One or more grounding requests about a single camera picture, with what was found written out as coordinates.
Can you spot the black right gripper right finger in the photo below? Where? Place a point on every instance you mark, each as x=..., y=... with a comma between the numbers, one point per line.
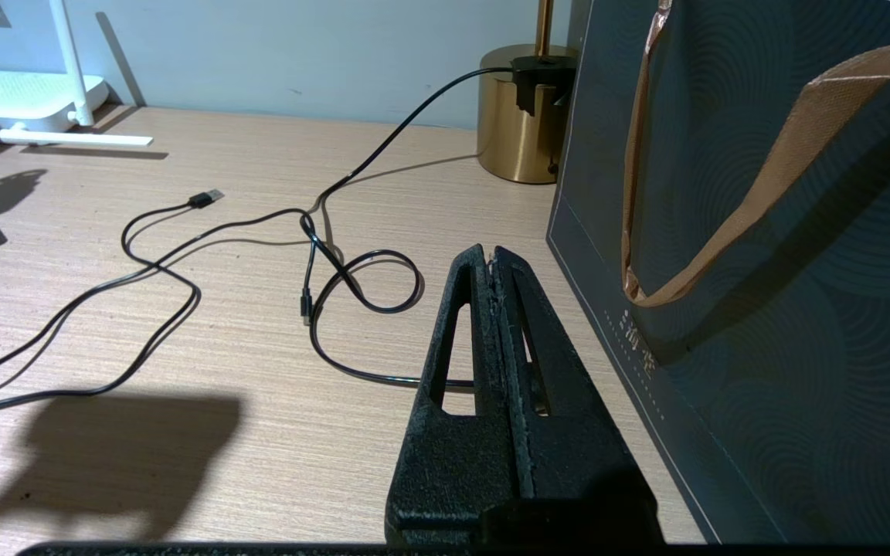
x=592, y=463

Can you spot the white router with antennas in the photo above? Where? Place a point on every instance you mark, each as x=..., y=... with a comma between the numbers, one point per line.
x=28, y=96

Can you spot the black lamp switch box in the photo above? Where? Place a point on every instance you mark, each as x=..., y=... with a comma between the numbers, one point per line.
x=538, y=77

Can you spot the brass desk lamp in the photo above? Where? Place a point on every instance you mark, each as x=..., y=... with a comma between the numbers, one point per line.
x=514, y=139

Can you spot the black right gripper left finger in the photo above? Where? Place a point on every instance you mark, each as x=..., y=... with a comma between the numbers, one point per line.
x=445, y=479

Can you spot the dark gift bag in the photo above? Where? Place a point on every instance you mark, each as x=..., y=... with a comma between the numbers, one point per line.
x=800, y=386

